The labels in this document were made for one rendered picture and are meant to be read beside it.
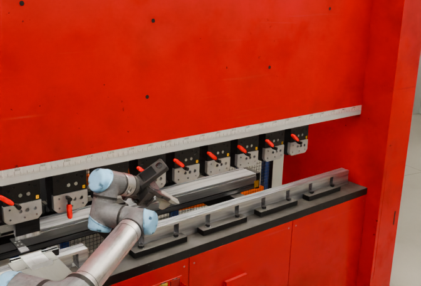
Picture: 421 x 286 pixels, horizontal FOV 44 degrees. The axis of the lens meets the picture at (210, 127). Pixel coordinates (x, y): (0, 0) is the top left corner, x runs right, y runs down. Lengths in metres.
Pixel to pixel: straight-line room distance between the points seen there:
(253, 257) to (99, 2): 1.57
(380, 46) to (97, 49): 1.84
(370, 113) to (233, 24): 1.25
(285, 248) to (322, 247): 0.34
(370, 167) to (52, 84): 2.15
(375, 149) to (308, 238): 0.72
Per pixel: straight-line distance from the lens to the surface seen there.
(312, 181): 3.31
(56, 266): 2.26
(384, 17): 3.38
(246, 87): 2.71
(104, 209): 1.67
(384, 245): 3.78
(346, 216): 3.48
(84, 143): 2.25
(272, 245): 3.02
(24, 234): 2.32
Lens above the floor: 2.10
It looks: 15 degrees down
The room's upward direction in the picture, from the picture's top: 2 degrees clockwise
